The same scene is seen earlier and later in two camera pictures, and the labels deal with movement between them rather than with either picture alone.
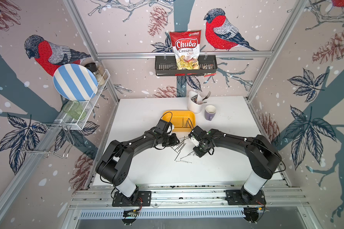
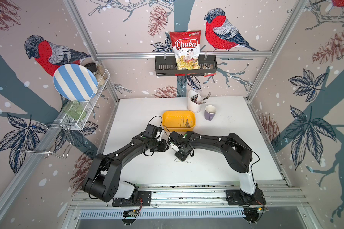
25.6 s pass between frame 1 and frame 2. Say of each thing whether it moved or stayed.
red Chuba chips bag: stayed
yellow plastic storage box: stayed
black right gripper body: moved
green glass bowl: stayed
